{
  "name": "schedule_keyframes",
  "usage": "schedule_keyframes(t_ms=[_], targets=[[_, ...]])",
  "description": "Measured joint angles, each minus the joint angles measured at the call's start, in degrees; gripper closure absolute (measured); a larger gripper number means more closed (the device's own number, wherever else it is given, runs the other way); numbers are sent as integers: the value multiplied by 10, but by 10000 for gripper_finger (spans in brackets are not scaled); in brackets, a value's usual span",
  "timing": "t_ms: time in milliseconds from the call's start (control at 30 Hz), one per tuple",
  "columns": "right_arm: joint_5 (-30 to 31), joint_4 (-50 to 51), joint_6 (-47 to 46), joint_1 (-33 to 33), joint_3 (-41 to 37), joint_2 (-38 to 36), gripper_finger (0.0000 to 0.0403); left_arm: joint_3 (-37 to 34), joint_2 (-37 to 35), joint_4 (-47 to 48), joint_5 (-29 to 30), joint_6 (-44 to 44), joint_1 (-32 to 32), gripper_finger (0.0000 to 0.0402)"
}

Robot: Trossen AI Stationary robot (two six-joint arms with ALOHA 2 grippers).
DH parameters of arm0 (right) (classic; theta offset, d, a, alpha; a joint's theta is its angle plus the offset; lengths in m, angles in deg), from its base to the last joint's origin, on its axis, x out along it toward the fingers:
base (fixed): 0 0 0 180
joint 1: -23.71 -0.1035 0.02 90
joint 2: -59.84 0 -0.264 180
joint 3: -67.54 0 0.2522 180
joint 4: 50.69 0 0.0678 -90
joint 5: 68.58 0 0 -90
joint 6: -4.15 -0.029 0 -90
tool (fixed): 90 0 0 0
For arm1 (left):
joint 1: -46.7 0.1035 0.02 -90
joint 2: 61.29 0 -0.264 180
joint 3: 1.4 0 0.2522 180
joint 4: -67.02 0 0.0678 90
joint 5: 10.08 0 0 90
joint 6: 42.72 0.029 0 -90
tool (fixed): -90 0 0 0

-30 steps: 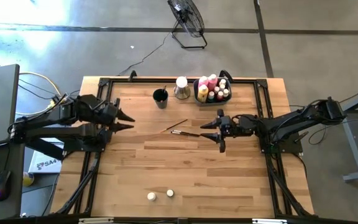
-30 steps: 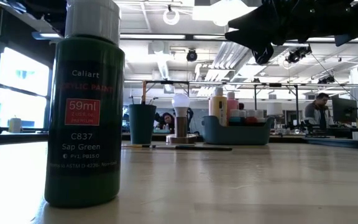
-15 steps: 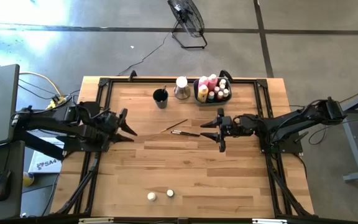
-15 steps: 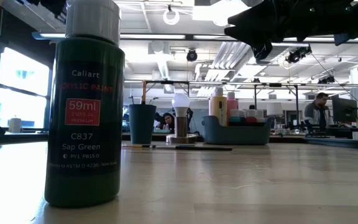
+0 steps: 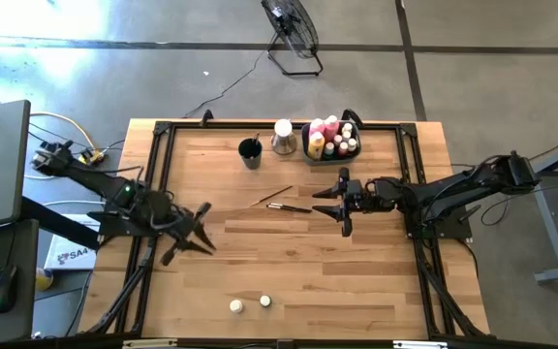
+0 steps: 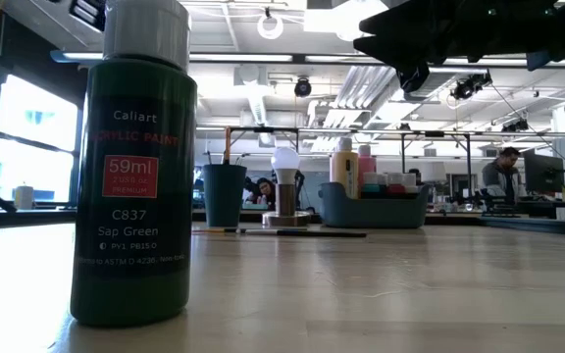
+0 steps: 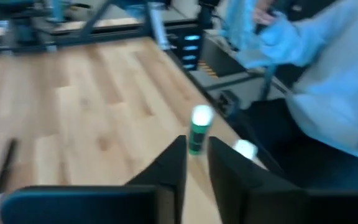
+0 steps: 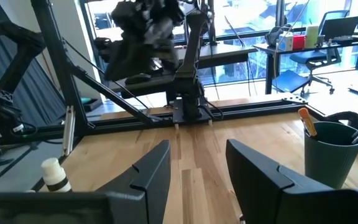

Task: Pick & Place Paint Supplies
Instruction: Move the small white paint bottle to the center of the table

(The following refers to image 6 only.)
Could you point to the large pink paint bottle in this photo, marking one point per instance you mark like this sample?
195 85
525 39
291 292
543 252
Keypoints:
366 164

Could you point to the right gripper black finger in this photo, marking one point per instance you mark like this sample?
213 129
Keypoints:
385 48
385 23

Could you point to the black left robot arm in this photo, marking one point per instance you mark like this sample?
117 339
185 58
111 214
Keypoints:
42 19

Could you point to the black computer monitor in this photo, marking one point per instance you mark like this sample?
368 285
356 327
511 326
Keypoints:
542 171

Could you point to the black overhead frame beam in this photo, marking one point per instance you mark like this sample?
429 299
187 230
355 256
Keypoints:
243 59

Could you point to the background black metal frame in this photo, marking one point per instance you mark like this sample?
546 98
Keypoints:
263 130

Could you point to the pale cylindrical container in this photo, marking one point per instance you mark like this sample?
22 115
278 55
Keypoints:
23 197

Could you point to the round black ceiling camera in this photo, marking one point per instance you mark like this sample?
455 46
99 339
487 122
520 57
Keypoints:
303 88

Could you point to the white bulb on metal base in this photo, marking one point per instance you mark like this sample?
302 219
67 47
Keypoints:
285 162

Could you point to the teal ribbed plastic cup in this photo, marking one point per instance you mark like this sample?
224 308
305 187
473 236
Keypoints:
224 196

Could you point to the short paintbrush orange ferrule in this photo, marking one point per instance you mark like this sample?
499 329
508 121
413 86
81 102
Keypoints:
209 158

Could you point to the teal plastic bin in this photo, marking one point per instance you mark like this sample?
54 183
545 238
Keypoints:
371 213

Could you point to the white cylindrical object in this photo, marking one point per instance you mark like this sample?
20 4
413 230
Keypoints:
432 171

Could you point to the small green paint bottle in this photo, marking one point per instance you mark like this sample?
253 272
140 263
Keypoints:
135 294

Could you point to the person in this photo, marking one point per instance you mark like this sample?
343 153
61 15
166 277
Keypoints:
503 176
265 191

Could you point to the short paintbrush silver ferrule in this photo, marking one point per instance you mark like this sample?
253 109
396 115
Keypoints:
322 234
241 159

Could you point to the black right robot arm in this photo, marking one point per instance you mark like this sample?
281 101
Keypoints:
508 29

